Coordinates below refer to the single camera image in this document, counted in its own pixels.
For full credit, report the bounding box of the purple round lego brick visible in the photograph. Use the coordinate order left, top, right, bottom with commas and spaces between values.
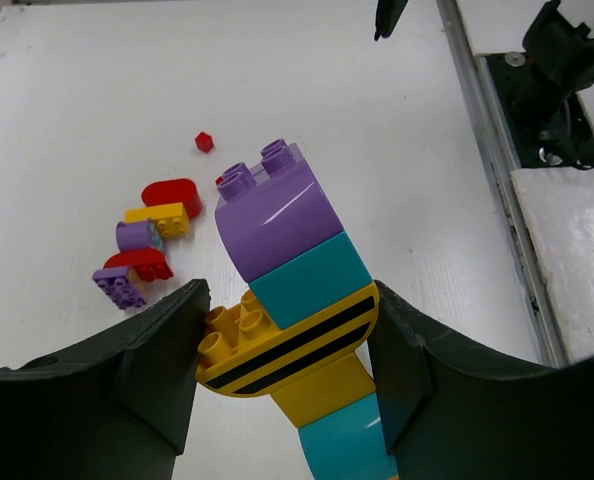
115, 219, 165, 252

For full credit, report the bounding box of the red arch lego brick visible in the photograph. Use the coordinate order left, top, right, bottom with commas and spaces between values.
104, 248, 174, 282

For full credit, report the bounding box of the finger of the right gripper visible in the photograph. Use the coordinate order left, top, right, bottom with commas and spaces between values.
374, 0, 407, 41

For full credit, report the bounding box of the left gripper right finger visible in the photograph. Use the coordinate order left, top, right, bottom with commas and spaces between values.
369, 285, 594, 479

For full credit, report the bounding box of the red rounded lego brick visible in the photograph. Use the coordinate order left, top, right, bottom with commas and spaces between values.
141, 178, 203, 219

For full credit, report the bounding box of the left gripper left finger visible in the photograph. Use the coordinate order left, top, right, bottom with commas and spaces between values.
0, 279, 210, 479

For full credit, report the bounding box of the teal square lego brick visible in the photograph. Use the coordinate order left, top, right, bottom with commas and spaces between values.
249, 232, 372, 329

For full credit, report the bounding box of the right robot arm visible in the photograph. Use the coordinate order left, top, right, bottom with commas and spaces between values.
437, 1, 594, 171

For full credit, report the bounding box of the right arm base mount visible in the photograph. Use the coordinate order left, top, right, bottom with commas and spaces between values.
480, 52, 594, 170

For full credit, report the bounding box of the purple flower lego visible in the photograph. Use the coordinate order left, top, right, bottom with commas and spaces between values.
92, 266, 147, 310

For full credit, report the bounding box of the yellow black striped lego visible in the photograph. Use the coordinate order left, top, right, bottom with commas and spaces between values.
196, 284, 379, 428

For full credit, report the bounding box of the yellow lego brick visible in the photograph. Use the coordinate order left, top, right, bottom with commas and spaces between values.
124, 202, 190, 239

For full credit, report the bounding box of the teal curved lego brick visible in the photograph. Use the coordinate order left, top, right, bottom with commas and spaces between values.
298, 393, 398, 480

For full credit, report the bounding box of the aluminium front rail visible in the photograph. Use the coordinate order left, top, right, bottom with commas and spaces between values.
437, 1, 570, 368

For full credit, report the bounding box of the tiny red lego cube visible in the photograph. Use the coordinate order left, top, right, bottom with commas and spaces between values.
195, 131, 215, 154

